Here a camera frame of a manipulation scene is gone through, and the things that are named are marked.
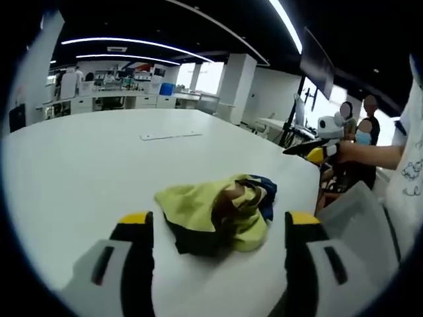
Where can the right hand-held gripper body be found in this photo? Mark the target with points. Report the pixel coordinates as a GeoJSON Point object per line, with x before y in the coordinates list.
{"type": "Point", "coordinates": [328, 127]}

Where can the black hanging monitor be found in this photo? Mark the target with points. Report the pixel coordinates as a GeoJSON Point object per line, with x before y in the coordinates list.
{"type": "Point", "coordinates": [318, 64]}

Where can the grey chair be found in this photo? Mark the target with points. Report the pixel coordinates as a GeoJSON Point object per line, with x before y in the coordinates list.
{"type": "Point", "coordinates": [357, 218]}

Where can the person's white printed shirt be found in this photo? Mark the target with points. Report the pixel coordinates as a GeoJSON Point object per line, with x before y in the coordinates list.
{"type": "Point", "coordinates": [408, 148]}

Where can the white table cover plate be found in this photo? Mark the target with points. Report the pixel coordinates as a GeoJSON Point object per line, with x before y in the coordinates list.
{"type": "Point", "coordinates": [170, 136]}

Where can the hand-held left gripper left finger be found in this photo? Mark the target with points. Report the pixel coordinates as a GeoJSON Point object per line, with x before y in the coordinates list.
{"type": "Point", "coordinates": [112, 264]}

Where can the yellow-green garment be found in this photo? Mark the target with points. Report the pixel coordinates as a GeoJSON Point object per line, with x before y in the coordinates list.
{"type": "Point", "coordinates": [211, 218]}

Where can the black tripod stand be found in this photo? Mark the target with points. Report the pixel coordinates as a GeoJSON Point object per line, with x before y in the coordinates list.
{"type": "Point", "coordinates": [288, 122]}

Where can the white table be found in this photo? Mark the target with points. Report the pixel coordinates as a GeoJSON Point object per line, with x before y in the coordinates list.
{"type": "Point", "coordinates": [99, 171]}

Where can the blue storage box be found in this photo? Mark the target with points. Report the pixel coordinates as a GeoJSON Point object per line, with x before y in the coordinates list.
{"type": "Point", "coordinates": [167, 89]}

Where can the long white ceiling light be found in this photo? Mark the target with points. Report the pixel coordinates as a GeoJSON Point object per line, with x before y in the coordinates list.
{"type": "Point", "coordinates": [287, 23]}
{"type": "Point", "coordinates": [132, 44]}

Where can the white background desk row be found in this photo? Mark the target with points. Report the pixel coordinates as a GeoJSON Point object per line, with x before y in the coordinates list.
{"type": "Point", "coordinates": [132, 99]}

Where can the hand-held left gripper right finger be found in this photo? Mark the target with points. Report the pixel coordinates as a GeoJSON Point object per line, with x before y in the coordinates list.
{"type": "Point", "coordinates": [317, 264]}

